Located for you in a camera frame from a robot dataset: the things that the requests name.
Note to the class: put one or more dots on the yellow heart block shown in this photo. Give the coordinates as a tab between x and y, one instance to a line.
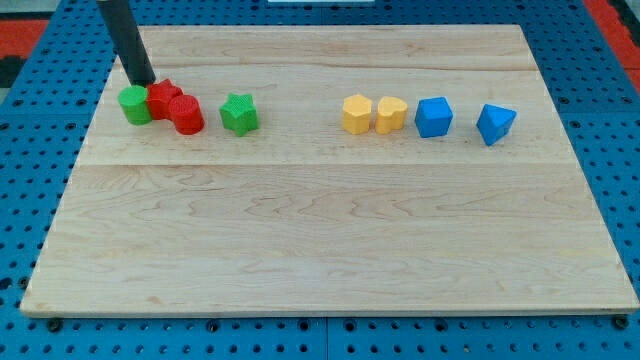
391	114

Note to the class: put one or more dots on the blue triangular prism block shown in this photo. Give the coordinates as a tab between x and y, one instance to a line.
494	123

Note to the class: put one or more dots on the green star block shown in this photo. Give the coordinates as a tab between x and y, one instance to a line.
239	114

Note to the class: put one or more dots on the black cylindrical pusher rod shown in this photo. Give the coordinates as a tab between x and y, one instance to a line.
123	30

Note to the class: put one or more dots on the red cylinder block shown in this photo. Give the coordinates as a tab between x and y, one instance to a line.
184	112

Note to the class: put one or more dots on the red star block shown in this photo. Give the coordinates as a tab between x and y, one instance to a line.
159	96

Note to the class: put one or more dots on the blue cube block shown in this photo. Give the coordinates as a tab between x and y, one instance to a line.
433	117

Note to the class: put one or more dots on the yellow hexagon block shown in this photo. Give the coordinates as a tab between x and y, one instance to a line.
357	113

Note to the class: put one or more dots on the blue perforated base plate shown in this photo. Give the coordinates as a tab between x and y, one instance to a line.
48	110

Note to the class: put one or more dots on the green cylinder block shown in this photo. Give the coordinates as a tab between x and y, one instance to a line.
132	101

